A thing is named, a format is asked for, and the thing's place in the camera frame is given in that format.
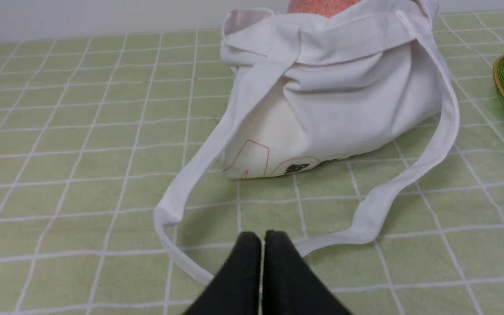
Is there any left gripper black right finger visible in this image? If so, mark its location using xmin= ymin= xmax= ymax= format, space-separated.
xmin=262 ymin=231 xmax=351 ymax=315

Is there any white canvas tote bag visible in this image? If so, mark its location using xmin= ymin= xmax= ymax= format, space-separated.
xmin=154 ymin=0 xmax=460 ymax=284

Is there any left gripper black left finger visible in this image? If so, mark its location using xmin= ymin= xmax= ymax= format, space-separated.
xmin=184 ymin=232 xmax=262 ymax=315

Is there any green checkered tablecloth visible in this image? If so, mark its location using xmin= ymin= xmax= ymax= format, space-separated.
xmin=0 ymin=10 xmax=504 ymax=315

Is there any pink peach fruit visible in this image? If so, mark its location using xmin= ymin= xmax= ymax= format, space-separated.
xmin=287 ymin=0 xmax=360 ymax=18

